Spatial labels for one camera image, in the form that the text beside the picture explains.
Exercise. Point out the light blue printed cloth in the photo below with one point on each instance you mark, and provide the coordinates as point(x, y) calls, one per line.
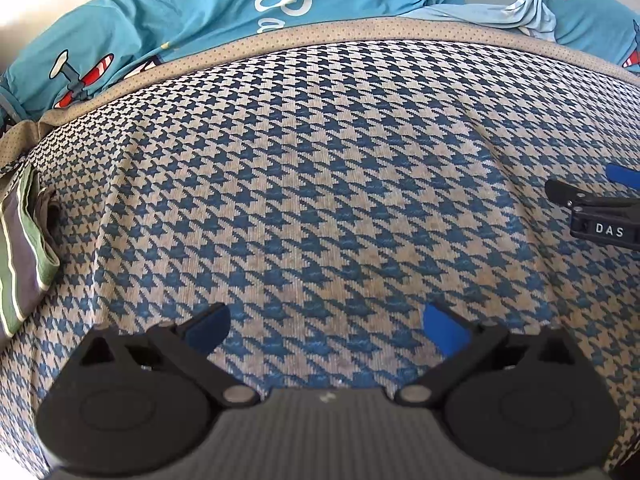
point(505, 15)

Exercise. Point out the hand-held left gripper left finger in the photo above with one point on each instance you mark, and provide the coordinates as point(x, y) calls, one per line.
point(210, 331)

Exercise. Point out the green striped folded garment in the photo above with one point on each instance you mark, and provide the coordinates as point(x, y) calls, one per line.
point(22, 260)

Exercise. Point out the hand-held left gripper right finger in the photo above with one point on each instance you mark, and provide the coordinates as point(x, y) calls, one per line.
point(445, 331)

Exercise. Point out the houndstooth bed cover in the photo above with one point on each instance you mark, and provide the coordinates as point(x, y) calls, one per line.
point(320, 185)

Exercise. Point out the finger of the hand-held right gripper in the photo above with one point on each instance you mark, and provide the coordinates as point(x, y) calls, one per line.
point(562, 190)
point(622, 175)

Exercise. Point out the teal star print cushion cover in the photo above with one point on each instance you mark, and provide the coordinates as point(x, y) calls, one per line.
point(200, 20)

